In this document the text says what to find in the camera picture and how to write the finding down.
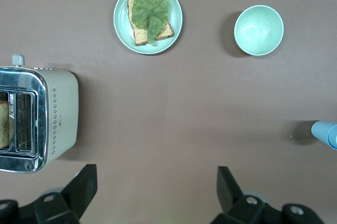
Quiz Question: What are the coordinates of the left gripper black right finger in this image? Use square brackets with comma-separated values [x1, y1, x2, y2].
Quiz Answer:
[210, 166, 284, 224]

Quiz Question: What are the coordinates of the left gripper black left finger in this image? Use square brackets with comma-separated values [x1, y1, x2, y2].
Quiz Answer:
[18, 164, 98, 224]

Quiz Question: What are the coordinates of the blue plastic cup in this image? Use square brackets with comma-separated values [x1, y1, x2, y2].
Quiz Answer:
[311, 120, 337, 147]
[328, 125, 337, 151]

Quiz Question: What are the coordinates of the beige chrome toaster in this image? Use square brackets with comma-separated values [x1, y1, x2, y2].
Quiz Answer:
[0, 54, 80, 174]

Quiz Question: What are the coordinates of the brown bread slice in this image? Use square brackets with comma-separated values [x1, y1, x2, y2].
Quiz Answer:
[0, 99, 15, 149]

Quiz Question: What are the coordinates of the brown table cover mat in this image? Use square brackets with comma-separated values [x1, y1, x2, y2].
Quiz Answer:
[0, 0, 337, 224]

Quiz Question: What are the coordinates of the toast slice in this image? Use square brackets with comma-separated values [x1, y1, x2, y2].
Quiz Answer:
[127, 0, 176, 46]

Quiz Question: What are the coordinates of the pale green bowl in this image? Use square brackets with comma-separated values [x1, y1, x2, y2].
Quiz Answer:
[233, 5, 284, 56]

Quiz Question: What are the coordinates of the green lettuce leaf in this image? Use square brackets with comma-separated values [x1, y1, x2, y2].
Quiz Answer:
[130, 0, 170, 45]

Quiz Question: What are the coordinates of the pale green plate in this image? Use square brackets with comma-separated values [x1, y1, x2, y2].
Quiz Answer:
[113, 0, 184, 55]

